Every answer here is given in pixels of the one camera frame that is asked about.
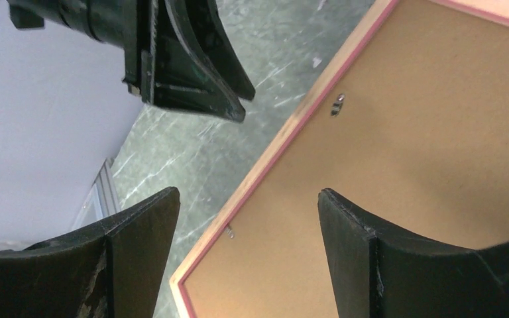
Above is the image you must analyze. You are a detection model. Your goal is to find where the pink wooden picture frame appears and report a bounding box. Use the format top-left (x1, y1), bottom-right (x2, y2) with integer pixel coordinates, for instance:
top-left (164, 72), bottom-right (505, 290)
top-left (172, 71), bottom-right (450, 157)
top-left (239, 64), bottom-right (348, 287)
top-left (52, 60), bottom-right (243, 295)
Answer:
top-left (168, 0), bottom-right (509, 318)

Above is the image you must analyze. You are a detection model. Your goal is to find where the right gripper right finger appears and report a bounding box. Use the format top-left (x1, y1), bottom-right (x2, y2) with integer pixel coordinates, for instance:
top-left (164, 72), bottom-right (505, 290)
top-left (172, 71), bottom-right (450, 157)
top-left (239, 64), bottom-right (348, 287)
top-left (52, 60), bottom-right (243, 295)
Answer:
top-left (317, 188), bottom-right (509, 317)

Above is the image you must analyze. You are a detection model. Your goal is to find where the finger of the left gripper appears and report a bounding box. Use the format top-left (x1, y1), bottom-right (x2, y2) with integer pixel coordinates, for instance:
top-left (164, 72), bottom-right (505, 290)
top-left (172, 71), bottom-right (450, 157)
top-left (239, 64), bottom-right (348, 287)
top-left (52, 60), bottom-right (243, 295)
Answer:
top-left (152, 1), bottom-right (246, 123)
top-left (185, 0), bottom-right (256, 101)

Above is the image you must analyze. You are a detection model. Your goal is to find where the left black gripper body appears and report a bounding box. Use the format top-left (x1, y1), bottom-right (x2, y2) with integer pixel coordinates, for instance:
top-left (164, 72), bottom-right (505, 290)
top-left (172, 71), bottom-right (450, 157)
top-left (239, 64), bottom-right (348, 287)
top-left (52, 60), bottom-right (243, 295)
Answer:
top-left (7, 0), bottom-right (152, 103)

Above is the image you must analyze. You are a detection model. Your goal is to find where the aluminium extrusion rail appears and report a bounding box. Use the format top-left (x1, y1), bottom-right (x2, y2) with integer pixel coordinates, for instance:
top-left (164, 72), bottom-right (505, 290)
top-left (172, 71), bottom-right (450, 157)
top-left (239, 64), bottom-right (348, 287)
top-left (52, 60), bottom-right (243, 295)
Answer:
top-left (70, 158), bottom-right (121, 231)

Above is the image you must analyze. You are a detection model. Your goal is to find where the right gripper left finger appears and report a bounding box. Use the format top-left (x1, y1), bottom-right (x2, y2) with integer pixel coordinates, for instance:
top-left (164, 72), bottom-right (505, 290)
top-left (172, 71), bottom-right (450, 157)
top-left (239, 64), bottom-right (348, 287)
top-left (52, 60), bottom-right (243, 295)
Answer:
top-left (0, 187), bottom-right (180, 317)

